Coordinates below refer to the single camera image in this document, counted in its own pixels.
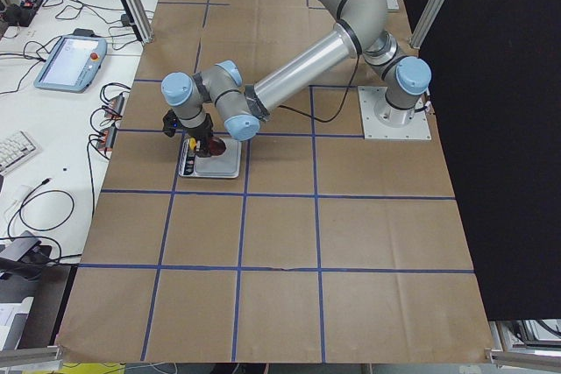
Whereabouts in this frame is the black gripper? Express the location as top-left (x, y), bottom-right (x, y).
top-left (162, 109), bottom-right (213, 144)

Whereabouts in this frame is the red yellow mango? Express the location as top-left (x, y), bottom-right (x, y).
top-left (195, 137), bottom-right (227, 158)

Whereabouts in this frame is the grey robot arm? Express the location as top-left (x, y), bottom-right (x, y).
top-left (160, 0), bottom-right (431, 157)

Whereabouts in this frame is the silver digital kitchen scale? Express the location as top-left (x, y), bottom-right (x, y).
top-left (178, 138), bottom-right (242, 179)

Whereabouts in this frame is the blue teach pendant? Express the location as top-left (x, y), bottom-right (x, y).
top-left (33, 35), bottom-right (107, 93)

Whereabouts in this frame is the white keyboard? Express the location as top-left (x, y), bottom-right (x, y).
top-left (1, 131), bottom-right (42, 176)

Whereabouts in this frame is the brown paper table cover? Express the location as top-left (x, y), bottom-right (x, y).
top-left (57, 0), bottom-right (492, 363)

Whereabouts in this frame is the black backdrop curtain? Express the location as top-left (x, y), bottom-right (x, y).
top-left (420, 0), bottom-right (560, 321)

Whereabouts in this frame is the black braided cable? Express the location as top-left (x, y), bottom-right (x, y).
top-left (278, 56), bottom-right (361, 124)

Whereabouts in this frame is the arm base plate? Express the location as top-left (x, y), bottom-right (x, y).
top-left (358, 86), bottom-right (431, 141)
top-left (387, 0), bottom-right (400, 12)

